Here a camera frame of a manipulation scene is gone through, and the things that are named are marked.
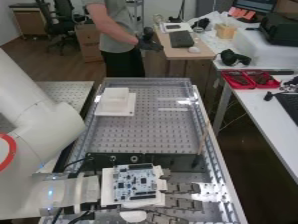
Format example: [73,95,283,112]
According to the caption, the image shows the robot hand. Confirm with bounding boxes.
[100,162,219,224]

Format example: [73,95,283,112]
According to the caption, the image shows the black plate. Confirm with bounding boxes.
[84,152,208,173]

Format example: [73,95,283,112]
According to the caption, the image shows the thin stick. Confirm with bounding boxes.
[190,120,213,168]

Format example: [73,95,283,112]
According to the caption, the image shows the small white box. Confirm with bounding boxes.
[93,87,137,118]

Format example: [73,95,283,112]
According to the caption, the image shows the white desk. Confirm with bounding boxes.
[188,11,298,73]
[212,69,298,186]

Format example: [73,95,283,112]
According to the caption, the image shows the wooden desk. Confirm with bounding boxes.
[144,20,219,111]

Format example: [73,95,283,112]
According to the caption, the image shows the red tray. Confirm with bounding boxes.
[219,69,258,90]
[242,69,282,89]

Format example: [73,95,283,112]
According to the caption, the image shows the white mouse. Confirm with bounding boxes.
[186,46,202,55]

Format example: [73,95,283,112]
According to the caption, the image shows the cardboard box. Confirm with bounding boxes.
[73,22,105,64]

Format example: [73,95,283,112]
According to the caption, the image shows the black headphones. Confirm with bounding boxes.
[219,48,253,67]

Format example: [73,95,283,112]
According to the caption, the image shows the person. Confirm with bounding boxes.
[81,0,165,80]

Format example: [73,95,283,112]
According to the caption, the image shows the tan open box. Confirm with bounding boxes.
[214,22,239,40]

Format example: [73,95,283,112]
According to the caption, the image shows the black office chair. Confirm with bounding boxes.
[47,0,88,56]

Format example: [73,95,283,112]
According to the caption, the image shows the wooden cabinet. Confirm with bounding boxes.
[8,2,48,37]

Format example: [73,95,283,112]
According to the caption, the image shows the black equipment case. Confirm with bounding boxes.
[258,12,298,48]

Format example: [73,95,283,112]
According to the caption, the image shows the computer screen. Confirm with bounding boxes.
[231,0,279,14]

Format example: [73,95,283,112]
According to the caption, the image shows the black cable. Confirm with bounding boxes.
[59,155,97,174]
[76,209,96,224]

